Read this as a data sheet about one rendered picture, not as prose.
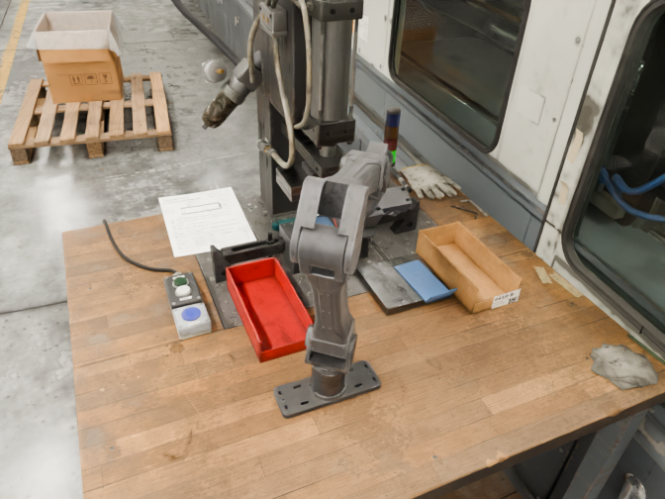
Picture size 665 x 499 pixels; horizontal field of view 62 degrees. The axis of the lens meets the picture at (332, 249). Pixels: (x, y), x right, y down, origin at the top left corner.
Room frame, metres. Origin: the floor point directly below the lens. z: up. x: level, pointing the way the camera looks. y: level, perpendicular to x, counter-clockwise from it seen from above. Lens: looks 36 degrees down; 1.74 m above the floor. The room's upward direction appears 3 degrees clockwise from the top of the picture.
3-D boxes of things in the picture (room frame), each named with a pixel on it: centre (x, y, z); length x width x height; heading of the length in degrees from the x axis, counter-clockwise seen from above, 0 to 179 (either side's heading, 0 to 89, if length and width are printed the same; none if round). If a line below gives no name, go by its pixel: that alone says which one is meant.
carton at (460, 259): (1.07, -0.32, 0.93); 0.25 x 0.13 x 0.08; 25
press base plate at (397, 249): (1.21, 0.03, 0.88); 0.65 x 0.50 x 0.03; 115
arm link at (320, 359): (0.71, 0.00, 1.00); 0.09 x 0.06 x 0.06; 75
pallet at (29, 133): (3.85, 1.79, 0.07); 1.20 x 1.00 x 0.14; 19
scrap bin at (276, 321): (0.89, 0.13, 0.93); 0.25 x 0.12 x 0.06; 25
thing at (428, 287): (1.01, -0.22, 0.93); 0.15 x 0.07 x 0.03; 28
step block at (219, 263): (1.02, 0.25, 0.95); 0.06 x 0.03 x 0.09; 115
